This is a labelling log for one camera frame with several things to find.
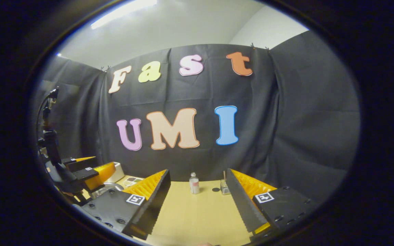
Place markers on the stainless steel pot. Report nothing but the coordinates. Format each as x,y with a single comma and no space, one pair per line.
109,187

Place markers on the black backdrop cloth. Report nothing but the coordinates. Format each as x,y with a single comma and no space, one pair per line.
286,119

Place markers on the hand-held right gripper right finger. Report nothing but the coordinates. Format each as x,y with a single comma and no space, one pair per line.
245,205

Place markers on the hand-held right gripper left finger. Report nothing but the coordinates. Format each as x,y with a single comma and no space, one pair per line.
154,205

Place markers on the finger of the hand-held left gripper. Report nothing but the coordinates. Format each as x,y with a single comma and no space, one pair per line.
103,174
80,164

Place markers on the white toaster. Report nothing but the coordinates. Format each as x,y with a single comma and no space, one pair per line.
119,174

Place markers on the white divided dish with beans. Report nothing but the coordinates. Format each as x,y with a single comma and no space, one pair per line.
132,181

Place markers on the clear plastic bottle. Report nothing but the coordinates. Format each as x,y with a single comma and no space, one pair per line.
194,184

